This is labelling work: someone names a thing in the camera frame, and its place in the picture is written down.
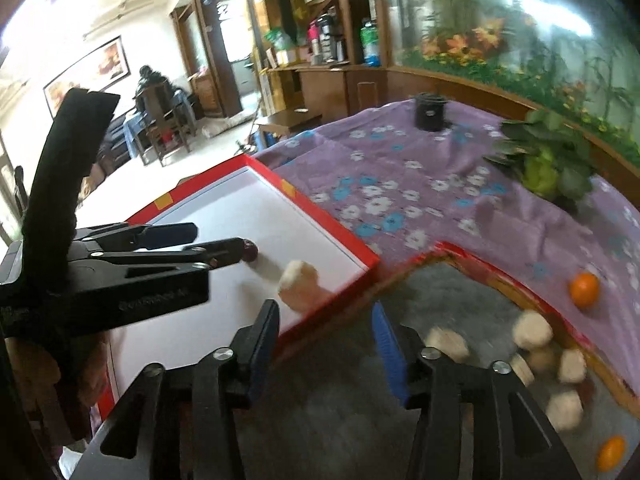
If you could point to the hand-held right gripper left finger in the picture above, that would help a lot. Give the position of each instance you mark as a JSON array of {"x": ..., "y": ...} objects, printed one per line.
[{"x": 267, "y": 345}]

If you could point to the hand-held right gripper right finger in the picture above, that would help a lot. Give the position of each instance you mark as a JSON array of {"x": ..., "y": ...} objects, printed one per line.
[{"x": 390, "y": 360}]

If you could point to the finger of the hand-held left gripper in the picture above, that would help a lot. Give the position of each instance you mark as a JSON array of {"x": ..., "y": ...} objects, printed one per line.
[
  {"x": 220, "y": 252},
  {"x": 165, "y": 234}
]

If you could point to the dark red date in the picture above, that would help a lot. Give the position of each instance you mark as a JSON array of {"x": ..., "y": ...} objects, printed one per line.
[{"x": 249, "y": 252}]

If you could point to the red box with white inside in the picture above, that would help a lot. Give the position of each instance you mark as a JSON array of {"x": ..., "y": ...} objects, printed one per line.
[{"x": 240, "y": 200}]

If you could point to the person's left hand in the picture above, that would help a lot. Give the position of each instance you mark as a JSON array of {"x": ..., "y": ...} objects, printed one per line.
[{"x": 92, "y": 375}]

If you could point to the grey mat with red trim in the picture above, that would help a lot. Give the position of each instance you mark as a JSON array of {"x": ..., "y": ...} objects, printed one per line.
[{"x": 350, "y": 410}]

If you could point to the table with blue cloth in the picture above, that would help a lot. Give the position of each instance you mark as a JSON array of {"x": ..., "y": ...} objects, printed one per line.
[{"x": 134, "y": 132}]

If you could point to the wooden chair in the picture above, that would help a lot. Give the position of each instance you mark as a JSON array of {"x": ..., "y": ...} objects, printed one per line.
[{"x": 165, "y": 120}]

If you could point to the small wooden table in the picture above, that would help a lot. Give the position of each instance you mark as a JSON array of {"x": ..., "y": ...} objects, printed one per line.
[{"x": 287, "y": 122}]

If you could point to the purple floral cloth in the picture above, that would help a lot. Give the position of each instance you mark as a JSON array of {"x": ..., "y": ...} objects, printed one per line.
[{"x": 400, "y": 170}]

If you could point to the wooden cabinet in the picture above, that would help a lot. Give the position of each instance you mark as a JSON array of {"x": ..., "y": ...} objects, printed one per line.
[{"x": 320, "y": 90}]

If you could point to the orange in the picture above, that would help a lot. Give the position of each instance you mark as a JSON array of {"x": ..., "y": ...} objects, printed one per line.
[
  {"x": 611, "y": 452},
  {"x": 584, "y": 290}
]

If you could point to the green bag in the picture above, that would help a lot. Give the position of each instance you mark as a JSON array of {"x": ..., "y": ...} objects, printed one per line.
[{"x": 277, "y": 39}]

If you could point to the pink bottle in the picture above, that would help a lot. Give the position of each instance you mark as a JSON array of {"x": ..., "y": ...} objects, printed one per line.
[{"x": 313, "y": 37}]

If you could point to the black thermos jug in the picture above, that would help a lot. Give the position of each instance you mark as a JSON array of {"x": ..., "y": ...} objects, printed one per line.
[{"x": 326, "y": 37}]

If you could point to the green leafy plant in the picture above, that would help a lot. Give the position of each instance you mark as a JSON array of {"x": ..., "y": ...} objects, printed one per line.
[{"x": 542, "y": 175}]

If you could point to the black cup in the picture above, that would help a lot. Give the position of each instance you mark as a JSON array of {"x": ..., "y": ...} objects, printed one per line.
[{"x": 430, "y": 112}]

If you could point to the green plastic bottle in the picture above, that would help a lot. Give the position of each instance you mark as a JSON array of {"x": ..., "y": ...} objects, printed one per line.
[{"x": 371, "y": 42}]

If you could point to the framed wall picture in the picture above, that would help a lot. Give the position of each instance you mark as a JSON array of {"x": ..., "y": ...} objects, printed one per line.
[{"x": 90, "y": 72}]

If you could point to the wooden door frame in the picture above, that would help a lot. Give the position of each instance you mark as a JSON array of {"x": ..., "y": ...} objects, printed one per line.
[{"x": 220, "y": 60}]

